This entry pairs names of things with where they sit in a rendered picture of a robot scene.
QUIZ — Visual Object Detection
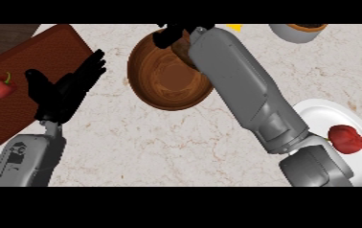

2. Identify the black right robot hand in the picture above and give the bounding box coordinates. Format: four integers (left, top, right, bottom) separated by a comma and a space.
150, 23, 215, 50

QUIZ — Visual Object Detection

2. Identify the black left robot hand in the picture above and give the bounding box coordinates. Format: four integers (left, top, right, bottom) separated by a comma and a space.
23, 48, 107, 125

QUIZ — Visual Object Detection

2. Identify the brown wooden bowl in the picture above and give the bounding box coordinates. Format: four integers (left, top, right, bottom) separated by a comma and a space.
125, 28, 215, 112

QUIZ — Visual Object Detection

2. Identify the white plate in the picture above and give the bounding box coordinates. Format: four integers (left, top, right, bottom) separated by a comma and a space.
291, 98, 362, 188

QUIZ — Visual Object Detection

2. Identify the brown wooden cutting board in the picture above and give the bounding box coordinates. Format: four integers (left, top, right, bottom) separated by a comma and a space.
0, 24, 96, 145

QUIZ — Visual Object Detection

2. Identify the red bell pepper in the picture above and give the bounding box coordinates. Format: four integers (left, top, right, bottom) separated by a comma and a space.
0, 72, 17, 100

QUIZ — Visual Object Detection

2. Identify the yellow object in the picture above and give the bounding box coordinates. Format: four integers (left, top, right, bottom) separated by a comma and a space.
224, 23, 243, 34

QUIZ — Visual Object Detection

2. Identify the dark brown wooden surface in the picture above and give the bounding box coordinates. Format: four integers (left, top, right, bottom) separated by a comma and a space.
0, 23, 42, 57

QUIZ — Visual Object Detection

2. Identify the grey pot with brown filling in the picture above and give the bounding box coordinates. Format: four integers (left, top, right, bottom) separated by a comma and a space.
267, 23, 329, 44

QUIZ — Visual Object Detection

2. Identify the red apple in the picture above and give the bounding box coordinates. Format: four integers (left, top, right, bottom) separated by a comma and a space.
326, 125, 362, 155

